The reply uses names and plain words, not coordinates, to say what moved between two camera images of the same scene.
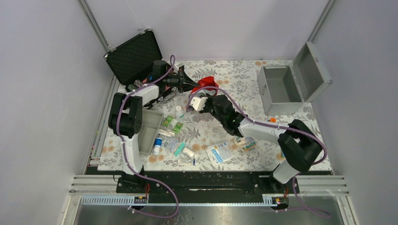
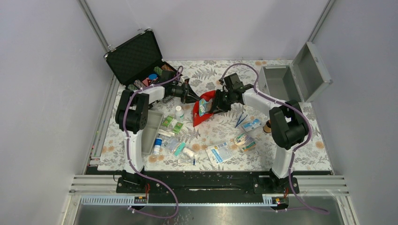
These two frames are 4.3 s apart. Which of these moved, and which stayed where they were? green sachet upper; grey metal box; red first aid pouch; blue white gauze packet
Moved: red first aid pouch
Stayed: grey metal box; blue white gauze packet; green sachet upper
